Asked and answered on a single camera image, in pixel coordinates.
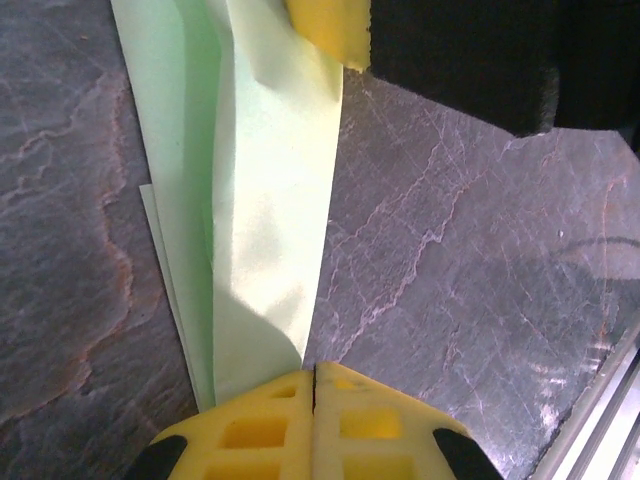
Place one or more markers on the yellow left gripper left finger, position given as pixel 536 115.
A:
pixel 250 430

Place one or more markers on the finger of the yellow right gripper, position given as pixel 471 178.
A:
pixel 450 50

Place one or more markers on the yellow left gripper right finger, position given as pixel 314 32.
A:
pixel 370 425

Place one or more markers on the light green paper sheet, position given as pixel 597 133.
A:
pixel 270 200

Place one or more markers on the long aluminium mounting rail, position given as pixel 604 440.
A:
pixel 600 425

